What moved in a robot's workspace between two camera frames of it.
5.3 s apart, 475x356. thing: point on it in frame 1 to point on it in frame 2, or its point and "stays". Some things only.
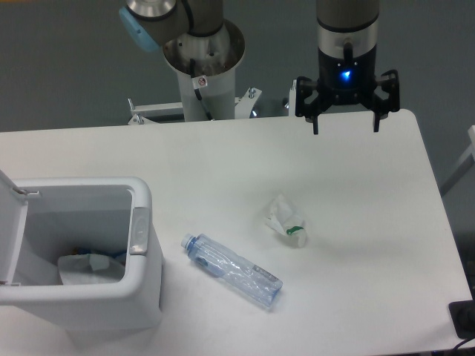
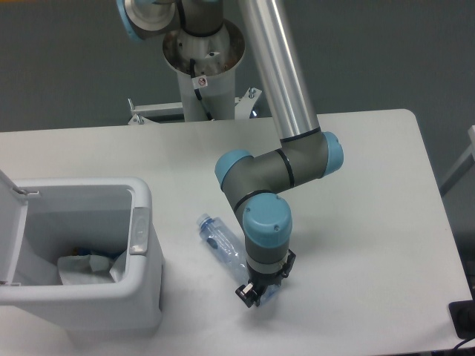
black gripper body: [346, 79] to [262, 281]
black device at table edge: [463, 317] stays
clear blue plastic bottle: [245, 274] to [228, 242]
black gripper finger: [305, 87] to [249, 294]
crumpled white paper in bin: [88, 269] stays
